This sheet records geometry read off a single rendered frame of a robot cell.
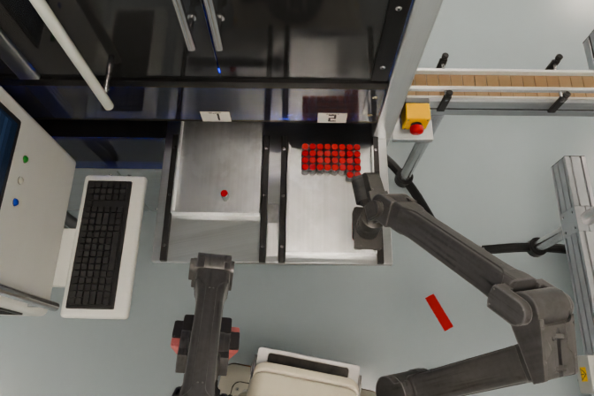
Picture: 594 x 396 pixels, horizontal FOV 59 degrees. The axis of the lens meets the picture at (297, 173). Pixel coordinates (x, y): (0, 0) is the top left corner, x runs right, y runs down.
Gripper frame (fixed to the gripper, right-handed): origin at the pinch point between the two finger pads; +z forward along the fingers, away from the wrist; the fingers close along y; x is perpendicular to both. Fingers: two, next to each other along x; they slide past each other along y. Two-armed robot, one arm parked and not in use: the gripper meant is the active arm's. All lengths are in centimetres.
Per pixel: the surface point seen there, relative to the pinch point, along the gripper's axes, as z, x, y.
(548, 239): 81, -87, 21
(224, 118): 9, 39, 37
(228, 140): 22, 39, 35
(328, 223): 21.0, 7.5, 9.1
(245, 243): 21.3, 31.7, 2.3
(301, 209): 21.1, 15.4, 13.3
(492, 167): 110, -78, 64
